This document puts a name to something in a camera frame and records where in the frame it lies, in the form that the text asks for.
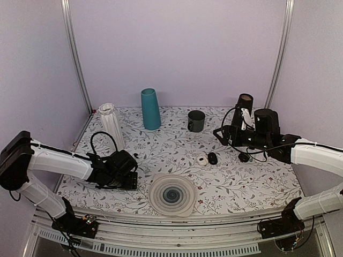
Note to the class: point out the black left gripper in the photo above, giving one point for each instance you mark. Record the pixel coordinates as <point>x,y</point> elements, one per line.
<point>131,183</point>

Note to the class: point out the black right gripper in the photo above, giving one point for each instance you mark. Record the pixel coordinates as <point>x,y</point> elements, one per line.
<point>229,131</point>

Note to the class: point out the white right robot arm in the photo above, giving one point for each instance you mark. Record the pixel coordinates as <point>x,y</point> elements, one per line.
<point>294,149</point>

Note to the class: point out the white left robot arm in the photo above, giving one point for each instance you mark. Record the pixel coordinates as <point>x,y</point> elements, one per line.
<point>23,155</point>

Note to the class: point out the small black earbud case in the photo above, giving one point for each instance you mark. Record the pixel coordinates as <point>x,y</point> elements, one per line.
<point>212,158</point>

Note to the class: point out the black round earbud case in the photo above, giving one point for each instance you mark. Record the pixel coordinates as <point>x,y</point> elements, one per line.
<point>243,157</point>

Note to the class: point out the small white earbud case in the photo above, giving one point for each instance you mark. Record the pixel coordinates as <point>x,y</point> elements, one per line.
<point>202,160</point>

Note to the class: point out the dark grey mug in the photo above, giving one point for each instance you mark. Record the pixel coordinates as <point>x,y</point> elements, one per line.
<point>196,120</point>

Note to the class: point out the black tall cylinder vase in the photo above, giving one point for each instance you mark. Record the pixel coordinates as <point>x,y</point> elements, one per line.
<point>244,101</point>

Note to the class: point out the swirl patterned ceramic plate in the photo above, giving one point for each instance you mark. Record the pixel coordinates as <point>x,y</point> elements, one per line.
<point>172,195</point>

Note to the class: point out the teal tall vase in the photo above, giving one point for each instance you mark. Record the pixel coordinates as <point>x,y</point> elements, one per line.
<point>150,109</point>

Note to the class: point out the white ribbed vase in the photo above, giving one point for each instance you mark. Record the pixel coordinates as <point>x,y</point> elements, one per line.
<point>111,124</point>

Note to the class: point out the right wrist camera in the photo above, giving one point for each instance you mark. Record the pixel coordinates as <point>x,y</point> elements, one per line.
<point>246,120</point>

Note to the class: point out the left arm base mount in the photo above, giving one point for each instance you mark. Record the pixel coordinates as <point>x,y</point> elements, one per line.
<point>85,226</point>

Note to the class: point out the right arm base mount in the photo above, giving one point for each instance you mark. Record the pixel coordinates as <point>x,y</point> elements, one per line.
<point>287,223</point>

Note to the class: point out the right aluminium frame post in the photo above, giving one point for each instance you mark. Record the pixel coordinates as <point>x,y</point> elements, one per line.
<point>286,26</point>

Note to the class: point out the aluminium frame post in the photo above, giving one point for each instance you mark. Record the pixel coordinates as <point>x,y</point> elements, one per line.
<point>286,26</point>
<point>66,12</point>

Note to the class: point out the left aluminium frame post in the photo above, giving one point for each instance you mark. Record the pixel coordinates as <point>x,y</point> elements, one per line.
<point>66,12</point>

